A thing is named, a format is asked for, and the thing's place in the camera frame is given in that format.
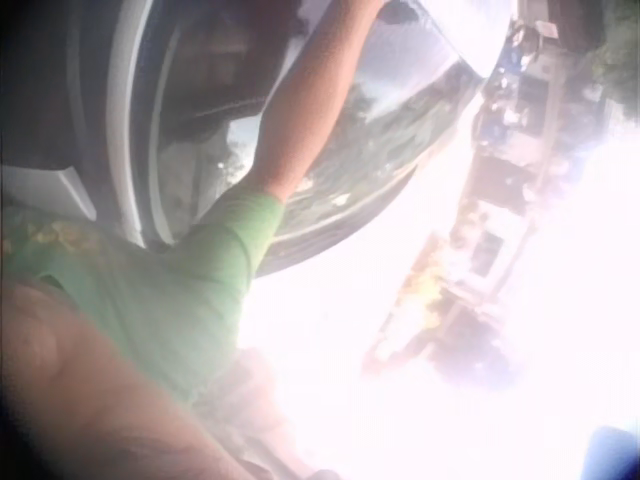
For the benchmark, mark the shiny dark car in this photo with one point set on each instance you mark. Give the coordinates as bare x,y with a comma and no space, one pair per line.
405,125

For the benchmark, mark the row of street stalls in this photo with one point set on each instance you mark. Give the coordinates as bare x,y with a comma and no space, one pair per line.
500,190

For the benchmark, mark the blue object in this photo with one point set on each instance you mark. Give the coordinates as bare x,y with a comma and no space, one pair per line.
617,455

